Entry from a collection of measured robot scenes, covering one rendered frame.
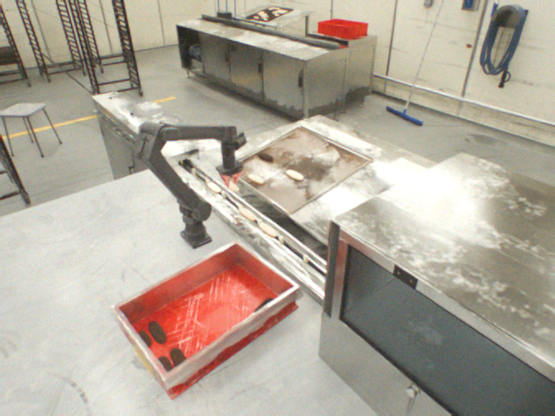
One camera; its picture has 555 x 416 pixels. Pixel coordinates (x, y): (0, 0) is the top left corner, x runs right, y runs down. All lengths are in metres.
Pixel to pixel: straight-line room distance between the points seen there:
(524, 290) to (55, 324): 1.27
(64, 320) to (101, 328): 0.13
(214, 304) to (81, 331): 0.41
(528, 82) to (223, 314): 4.14
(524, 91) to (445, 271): 4.19
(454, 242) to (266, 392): 0.62
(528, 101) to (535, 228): 3.95
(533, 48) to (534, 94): 0.44
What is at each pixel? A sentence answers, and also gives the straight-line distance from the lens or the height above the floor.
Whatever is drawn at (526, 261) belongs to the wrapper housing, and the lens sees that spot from 0.87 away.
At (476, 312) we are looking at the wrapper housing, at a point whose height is 1.30.
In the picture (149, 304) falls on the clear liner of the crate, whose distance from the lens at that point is 1.32.
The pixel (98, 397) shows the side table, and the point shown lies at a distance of 1.23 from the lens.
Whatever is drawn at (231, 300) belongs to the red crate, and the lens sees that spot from 1.34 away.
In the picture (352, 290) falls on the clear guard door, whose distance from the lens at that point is 0.92.
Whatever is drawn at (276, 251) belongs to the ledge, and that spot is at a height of 0.86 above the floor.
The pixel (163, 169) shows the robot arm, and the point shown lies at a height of 1.20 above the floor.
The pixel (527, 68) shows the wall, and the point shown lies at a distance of 4.85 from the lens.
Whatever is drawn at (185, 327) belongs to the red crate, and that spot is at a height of 0.82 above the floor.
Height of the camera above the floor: 1.80
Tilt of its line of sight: 34 degrees down
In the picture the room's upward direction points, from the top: 1 degrees counter-clockwise
